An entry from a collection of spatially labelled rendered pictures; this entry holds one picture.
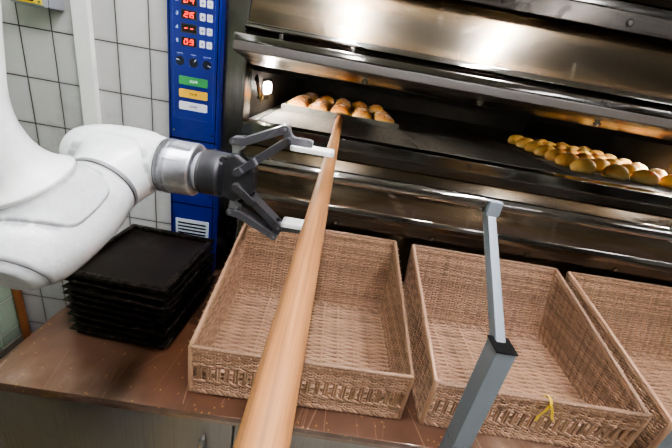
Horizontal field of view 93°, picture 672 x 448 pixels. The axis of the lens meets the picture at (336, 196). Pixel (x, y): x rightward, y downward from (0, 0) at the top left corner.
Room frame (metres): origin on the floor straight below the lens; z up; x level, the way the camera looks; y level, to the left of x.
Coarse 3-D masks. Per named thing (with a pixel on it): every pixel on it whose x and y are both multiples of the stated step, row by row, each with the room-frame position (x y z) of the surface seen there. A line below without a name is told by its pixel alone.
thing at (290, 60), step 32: (256, 64) 1.09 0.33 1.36; (288, 64) 0.99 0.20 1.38; (320, 64) 0.91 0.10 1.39; (352, 64) 0.92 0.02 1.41; (448, 96) 1.05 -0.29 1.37; (480, 96) 0.96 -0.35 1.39; (512, 96) 0.93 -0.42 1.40; (544, 96) 0.93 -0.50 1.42; (608, 128) 1.12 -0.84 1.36; (640, 128) 1.01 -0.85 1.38
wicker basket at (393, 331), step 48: (240, 240) 0.92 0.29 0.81; (288, 240) 1.01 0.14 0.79; (336, 240) 1.02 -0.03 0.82; (384, 240) 1.04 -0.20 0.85; (240, 288) 0.95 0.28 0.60; (336, 288) 0.98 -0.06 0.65; (384, 288) 0.99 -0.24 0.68; (192, 336) 0.58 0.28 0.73; (240, 336) 0.74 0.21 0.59; (336, 336) 0.81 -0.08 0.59; (384, 336) 0.85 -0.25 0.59; (192, 384) 0.56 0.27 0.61; (240, 384) 0.56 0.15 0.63; (336, 384) 0.57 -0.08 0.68; (384, 384) 0.58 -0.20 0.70
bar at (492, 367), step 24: (264, 168) 0.69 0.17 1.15; (288, 168) 0.69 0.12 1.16; (312, 168) 0.69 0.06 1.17; (408, 192) 0.69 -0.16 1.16; (432, 192) 0.70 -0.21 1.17; (456, 192) 0.71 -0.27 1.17; (552, 216) 0.70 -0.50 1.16; (576, 216) 0.71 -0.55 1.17; (600, 216) 0.72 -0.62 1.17; (504, 336) 0.51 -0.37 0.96; (480, 360) 0.50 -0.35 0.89; (504, 360) 0.47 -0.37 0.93; (480, 384) 0.48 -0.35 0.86; (456, 408) 0.51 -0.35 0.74; (480, 408) 0.47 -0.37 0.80; (456, 432) 0.48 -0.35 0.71
